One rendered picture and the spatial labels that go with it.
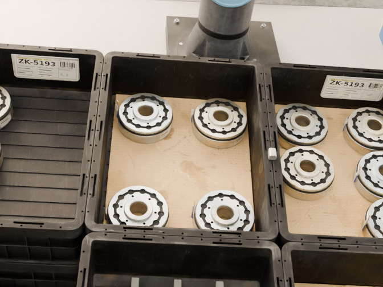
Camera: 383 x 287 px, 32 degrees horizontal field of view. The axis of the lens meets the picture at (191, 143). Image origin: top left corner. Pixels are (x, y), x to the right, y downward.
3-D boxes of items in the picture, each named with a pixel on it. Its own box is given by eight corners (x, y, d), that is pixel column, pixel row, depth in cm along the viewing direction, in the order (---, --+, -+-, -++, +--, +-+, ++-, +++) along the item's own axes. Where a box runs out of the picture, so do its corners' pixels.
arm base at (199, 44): (182, 31, 159) (187, -4, 152) (244, 34, 161) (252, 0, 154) (188, 73, 149) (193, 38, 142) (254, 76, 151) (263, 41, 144)
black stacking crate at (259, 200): (106, 94, 135) (105, 53, 126) (251, 103, 137) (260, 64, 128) (86, 269, 110) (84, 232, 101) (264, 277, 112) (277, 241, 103)
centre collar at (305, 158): (293, 155, 123) (293, 153, 122) (319, 158, 123) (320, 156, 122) (294, 177, 119) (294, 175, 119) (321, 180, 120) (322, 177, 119)
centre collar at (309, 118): (288, 112, 129) (288, 110, 129) (312, 113, 130) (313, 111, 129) (290, 131, 126) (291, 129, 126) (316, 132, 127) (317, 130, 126)
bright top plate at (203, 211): (198, 188, 116) (198, 185, 116) (255, 196, 117) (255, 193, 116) (192, 237, 110) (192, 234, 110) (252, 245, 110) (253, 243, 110)
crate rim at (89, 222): (105, 59, 128) (105, 49, 126) (260, 69, 130) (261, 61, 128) (83, 239, 102) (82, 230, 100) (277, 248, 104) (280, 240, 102)
